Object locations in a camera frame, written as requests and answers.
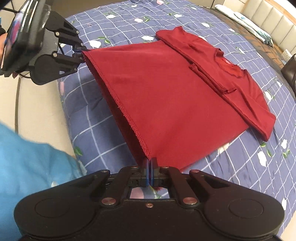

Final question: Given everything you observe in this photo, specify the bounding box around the white light-blue pillow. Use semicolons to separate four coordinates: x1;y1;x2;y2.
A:
215;4;274;47

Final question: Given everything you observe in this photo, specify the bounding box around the dark brown leather bag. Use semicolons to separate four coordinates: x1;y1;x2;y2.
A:
281;54;296;93

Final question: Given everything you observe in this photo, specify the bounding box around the blue checked floral quilt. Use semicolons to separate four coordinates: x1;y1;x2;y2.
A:
58;1;295;240

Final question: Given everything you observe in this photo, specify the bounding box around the operator hand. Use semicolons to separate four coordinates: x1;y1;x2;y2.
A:
0;33;7;61

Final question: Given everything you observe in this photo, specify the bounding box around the red knit shirt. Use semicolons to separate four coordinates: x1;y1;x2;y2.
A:
83;27;276;169

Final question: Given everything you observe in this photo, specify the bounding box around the grey padded wooden headboard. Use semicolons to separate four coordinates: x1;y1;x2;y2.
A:
222;0;296;55

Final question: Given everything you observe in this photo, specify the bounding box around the blue sleeve forearm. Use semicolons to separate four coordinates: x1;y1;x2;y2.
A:
1;124;87;240

